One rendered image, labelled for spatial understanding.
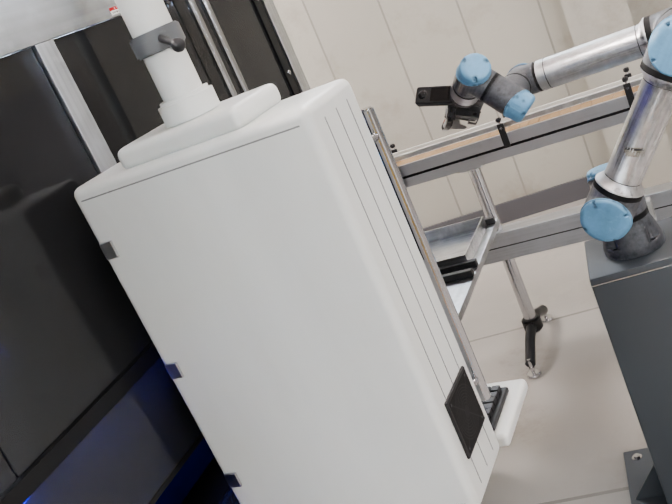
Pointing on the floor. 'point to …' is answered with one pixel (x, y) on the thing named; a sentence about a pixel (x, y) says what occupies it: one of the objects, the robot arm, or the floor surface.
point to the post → (286, 45)
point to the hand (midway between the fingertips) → (445, 121)
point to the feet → (534, 338)
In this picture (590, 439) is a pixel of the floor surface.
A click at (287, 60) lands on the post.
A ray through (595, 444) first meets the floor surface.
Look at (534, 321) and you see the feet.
